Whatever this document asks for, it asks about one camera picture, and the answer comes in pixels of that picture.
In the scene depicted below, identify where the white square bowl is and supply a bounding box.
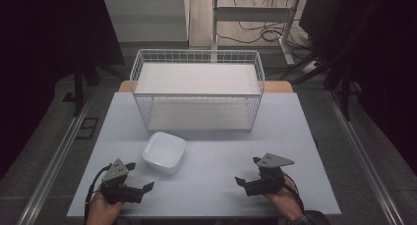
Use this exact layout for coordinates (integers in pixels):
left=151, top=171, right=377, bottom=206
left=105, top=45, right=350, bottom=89
left=142, top=131, right=187, bottom=176

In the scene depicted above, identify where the aluminium rail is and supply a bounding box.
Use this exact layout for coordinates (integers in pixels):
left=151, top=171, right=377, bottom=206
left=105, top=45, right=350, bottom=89
left=326, top=89, right=406, bottom=225
left=16, top=86, right=97, bottom=225

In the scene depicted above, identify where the black cable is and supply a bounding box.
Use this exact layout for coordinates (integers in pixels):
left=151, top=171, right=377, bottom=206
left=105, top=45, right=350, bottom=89
left=283, top=174, right=305, bottom=214
left=84, top=163, right=113, bottom=224

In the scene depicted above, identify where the tangle of black floor cables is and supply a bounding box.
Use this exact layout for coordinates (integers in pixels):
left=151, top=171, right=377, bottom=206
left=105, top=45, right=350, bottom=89
left=215, top=0, right=316, bottom=61

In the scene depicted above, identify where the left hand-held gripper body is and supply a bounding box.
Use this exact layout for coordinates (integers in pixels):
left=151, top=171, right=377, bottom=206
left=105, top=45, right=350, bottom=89
left=99, top=158, right=145, bottom=205

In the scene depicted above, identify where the white power strip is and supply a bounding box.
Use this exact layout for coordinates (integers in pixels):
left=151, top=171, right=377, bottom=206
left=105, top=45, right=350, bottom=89
left=300, top=60, right=320, bottom=75

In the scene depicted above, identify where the light wooden table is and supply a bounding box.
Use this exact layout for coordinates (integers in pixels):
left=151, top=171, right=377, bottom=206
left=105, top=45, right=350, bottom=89
left=117, top=80, right=295, bottom=94

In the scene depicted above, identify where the person's right hand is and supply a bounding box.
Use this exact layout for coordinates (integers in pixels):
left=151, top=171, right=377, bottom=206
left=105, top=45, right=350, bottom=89
left=264, top=175, right=305, bottom=222

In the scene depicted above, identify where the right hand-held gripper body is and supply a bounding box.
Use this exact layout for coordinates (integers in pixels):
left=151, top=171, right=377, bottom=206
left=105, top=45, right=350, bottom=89
left=245, top=152, right=295, bottom=197

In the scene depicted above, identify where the person's left hand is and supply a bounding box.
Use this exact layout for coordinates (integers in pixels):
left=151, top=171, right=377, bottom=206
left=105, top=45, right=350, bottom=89
left=86, top=190, right=124, bottom=225

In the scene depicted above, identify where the white desk frame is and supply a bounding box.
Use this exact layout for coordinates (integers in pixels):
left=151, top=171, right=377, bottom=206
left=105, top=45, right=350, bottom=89
left=210, top=0, right=302, bottom=67

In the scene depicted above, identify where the dark monitor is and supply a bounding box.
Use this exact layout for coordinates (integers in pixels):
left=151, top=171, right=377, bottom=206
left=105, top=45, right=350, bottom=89
left=298, top=0, right=353, bottom=51

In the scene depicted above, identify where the black stand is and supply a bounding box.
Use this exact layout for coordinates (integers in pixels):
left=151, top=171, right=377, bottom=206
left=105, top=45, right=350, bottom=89
left=323, top=54, right=362, bottom=122
left=72, top=59, right=127, bottom=118

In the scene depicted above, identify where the white wire shelf rack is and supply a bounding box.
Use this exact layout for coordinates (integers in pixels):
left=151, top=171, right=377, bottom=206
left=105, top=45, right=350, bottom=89
left=129, top=48, right=266, bottom=133

